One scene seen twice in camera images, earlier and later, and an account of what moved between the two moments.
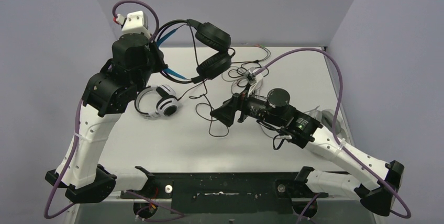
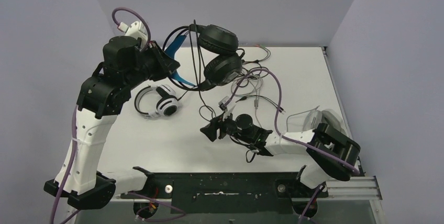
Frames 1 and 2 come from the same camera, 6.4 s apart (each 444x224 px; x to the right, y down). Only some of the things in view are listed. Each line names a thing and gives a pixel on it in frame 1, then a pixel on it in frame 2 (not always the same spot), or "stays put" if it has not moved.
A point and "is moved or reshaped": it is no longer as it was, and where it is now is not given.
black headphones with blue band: x=214 y=42 is moved or reshaped
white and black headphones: x=167 y=105 stays put
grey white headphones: x=326 y=117 stays put
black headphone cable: x=205 y=93 to x=250 y=94
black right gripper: x=225 y=114 to x=211 y=129
